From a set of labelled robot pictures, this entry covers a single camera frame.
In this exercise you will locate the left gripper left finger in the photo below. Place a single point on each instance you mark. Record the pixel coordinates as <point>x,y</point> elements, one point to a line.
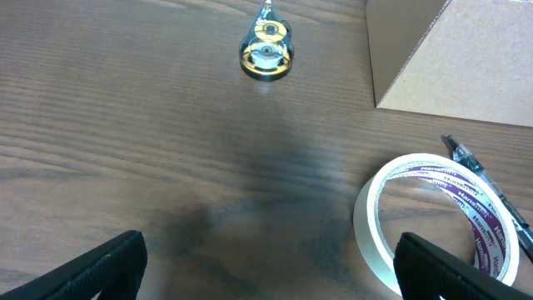
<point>112,271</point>

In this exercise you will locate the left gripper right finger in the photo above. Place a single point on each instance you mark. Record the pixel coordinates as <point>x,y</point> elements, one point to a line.
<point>427,272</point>

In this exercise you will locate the white tape roll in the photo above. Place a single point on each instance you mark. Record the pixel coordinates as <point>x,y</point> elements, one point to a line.
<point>496,242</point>

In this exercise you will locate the black pen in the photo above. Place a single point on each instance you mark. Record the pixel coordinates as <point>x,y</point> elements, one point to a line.
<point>462,155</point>

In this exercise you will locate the black yellow correction tape dispenser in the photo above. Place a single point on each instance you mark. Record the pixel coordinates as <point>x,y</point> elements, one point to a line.
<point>266,51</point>

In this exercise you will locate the open cardboard box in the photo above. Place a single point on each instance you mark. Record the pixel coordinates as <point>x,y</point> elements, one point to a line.
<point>468,59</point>

